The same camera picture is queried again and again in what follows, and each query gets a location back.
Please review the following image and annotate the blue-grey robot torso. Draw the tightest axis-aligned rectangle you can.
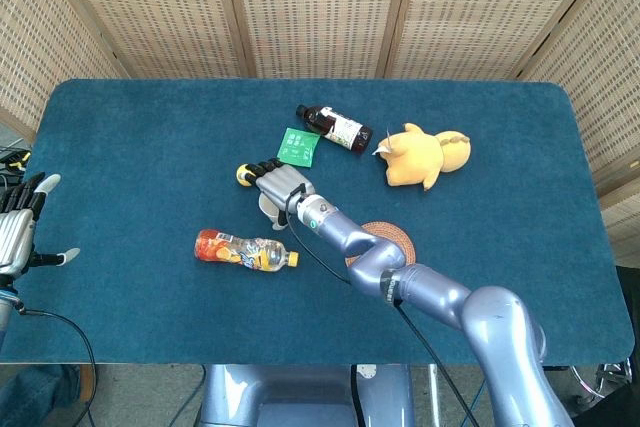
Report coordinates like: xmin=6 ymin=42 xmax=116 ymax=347
xmin=197 ymin=364 xmax=416 ymax=427

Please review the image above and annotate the yellow ball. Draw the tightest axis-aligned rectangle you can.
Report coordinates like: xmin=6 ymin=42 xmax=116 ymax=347
xmin=235 ymin=162 xmax=258 ymax=189

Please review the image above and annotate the yellow plush toy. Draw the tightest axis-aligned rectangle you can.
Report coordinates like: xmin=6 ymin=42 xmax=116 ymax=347
xmin=372 ymin=122 xmax=472 ymax=192

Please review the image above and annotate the blue table cloth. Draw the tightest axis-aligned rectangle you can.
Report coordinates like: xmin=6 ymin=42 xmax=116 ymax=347
xmin=0 ymin=78 xmax=635 ymax=366

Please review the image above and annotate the woven rattan folding screen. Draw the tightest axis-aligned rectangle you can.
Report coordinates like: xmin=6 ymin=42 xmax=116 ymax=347
xmin=0 ymin=0 xmax=640 ymax=268

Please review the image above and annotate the brown tea bottle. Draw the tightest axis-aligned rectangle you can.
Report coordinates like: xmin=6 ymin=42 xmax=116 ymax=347
xmin=295 ymin=104 xmax=374 ymax=155

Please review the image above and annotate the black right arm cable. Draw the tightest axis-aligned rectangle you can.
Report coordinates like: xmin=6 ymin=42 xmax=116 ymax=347
xmin=285 ymin=185 xmax=482 ymax=427

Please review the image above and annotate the white paper cup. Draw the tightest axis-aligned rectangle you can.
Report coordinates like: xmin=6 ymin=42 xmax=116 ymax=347
xmin=257 ymin=191 xmax=289 ymax=232

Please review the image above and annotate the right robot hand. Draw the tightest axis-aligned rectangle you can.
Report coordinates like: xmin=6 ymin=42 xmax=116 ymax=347
xmin=241 ymin=157 xmax=317 ymax=228

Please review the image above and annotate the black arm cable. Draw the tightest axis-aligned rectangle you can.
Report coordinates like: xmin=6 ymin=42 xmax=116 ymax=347
xmin=18 ymin=307 xmax=98 ymax=427
xmin=285 ymin=185 xmax=482 ymax=427

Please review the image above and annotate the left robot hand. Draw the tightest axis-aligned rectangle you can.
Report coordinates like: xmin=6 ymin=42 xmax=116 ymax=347
xmin=0 ymin=172 xmax=81 ymax=276

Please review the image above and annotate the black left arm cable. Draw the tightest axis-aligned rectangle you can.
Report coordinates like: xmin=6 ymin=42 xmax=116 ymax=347
xmin=18 ymin=307 xmax=98 ymax=427

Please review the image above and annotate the chrome chair base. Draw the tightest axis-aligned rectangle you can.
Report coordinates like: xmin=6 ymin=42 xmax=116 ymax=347
xmin=569 ymin=359 xmax=640 ymax=416

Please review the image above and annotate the orange drink plastic bottle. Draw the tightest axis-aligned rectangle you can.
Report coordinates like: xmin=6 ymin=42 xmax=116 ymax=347
xmin=194 ymin=229 xmax=300 ymax=272

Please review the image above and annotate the green tea packet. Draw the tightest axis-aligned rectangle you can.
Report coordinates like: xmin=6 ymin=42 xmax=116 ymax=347
xmin=276 ymin=127 xmax=322 ymax=168

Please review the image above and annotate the round brown woven coaster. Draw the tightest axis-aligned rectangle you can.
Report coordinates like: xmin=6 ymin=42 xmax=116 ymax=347
xmin=345 ymin=220 xmax=417 ymax=268

